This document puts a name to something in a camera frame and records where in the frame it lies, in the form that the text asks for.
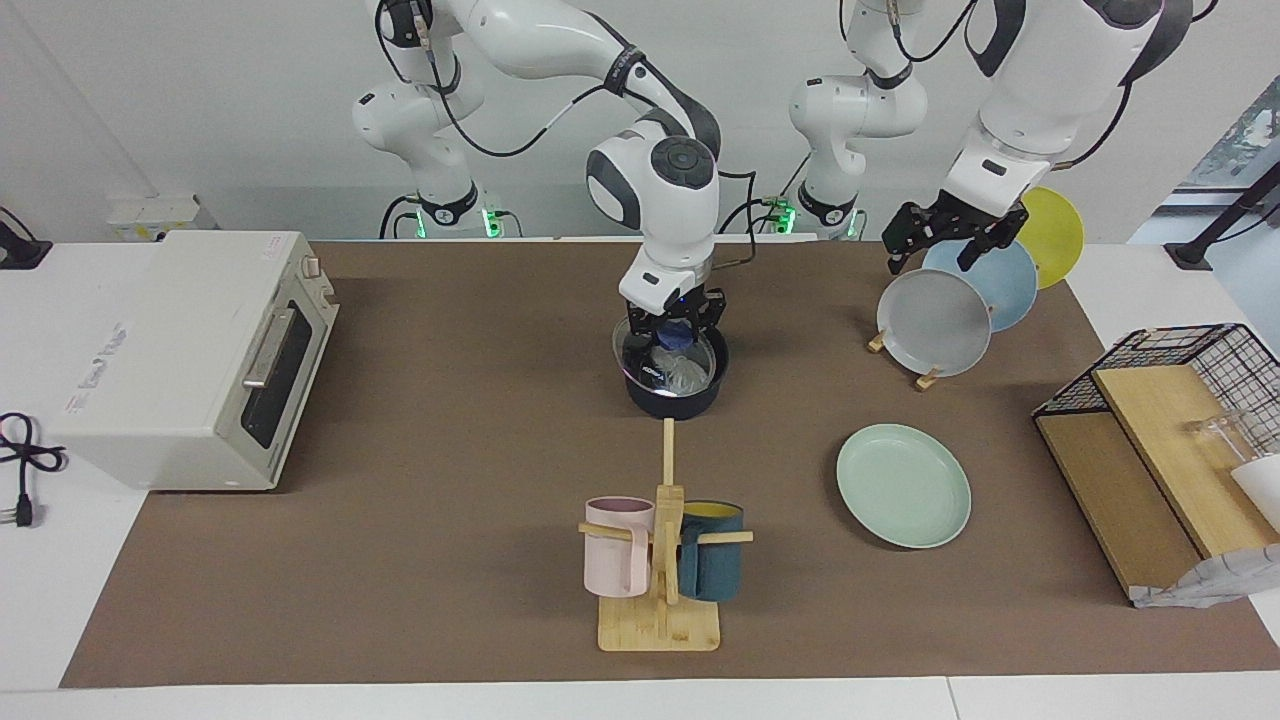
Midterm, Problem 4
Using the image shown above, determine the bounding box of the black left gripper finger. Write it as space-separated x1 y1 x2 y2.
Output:
958 215 1029 271
886 203 941 274

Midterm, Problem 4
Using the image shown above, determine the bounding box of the glass lid with blue knob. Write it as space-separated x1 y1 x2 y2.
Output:
612 315 723 396

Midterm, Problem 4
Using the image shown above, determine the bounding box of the clear vermicelli packet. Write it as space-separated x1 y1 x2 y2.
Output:
655 345 715 393

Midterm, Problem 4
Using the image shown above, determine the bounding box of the light blue plate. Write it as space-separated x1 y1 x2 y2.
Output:
922 235 1039 333

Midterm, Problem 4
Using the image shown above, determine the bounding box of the yellow plate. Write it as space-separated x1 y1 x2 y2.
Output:
1012 185 1085 291

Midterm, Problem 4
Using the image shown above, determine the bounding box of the grey plate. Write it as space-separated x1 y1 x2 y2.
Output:
877 268 993 378

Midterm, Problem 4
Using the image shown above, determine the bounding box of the wooden plate rack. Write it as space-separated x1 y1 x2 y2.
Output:
868 325 946 391

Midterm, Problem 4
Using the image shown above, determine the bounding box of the mint green plate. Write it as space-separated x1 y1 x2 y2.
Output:
836 423 973 550

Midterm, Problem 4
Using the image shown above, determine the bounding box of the brown table mat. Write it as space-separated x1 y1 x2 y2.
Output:
60 240 1280 689

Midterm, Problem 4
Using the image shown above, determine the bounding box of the pink mug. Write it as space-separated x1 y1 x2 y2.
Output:
584 497 656 599

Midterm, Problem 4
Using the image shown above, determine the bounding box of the teal mug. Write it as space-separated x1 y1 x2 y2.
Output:
678 500 745 603

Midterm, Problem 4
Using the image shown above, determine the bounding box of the light wooden board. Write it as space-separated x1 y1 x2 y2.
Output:
1092 365 1280 559

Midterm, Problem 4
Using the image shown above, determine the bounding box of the cork topped wooden board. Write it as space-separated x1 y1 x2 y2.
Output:
1036 412 1206 601

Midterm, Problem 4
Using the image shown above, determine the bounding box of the wooden mug tree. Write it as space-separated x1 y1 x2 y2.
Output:
578 418 754 653

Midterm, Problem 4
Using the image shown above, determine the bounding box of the clear glass cup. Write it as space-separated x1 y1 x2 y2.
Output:
1185 410 1251 463

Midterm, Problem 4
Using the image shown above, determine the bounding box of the white cup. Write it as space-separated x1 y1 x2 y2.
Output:
1230 455 1280 531

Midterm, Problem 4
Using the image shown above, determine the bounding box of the grey patterned bag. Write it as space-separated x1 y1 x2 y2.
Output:
1130 545 1280 609

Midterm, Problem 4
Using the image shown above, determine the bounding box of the cream toaster oven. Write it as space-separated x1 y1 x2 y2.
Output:
50 230 341 493

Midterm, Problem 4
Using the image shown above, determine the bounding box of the black desk clamp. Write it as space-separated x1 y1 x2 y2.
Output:
0 207 53 269

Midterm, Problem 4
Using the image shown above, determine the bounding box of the dark pot with blue handle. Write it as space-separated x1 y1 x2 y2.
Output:
625 330 731 421

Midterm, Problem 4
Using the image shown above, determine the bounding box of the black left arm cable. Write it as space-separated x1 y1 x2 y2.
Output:
1055 80 1141 171

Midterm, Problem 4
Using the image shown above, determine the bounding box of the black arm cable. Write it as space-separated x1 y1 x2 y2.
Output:
375 0 761 269
1055 80 1141 171

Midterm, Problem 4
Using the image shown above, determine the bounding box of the black wire basket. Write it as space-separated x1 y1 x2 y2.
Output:
1033 323 1280 461

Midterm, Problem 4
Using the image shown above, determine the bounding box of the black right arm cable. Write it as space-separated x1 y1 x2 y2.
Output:
375 0 761 269

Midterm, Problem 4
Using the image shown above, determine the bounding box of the black power cord with plug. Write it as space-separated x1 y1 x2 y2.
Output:
0 412 69 528

